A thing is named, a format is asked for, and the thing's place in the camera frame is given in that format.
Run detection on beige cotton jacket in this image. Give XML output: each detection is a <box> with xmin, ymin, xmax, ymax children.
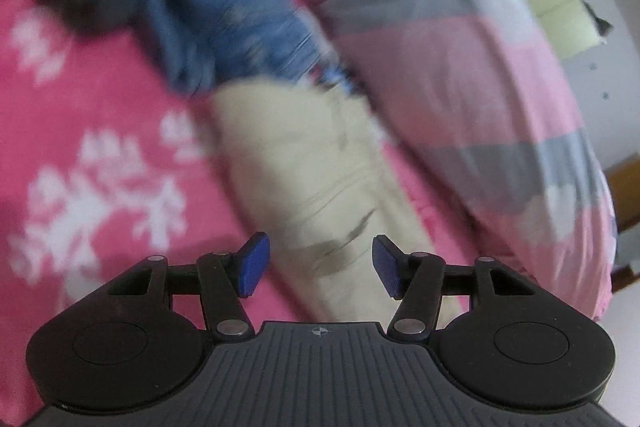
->
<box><xmin>212</xmin><ymin>77</ymin><xmax>433</xmax><ymax>325</ymax></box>

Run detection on pink floral bed sheet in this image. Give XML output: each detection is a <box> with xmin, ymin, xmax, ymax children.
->
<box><xmin>0</xmin><ymin>0</ymin><xmax>482</xmax><ymax>425</ymax></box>

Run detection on brown wooden door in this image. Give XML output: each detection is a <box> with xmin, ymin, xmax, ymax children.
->
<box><xmin>605</xmin><ymin>153</ymin><xmax>639</xmax><ymax>294</ymax></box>

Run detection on pink grey checked duvet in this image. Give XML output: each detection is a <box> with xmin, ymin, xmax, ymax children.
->
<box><xmin>314</xmin><ymin>0</ymin><xmax>616</xmax><ymax>319</ymax></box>

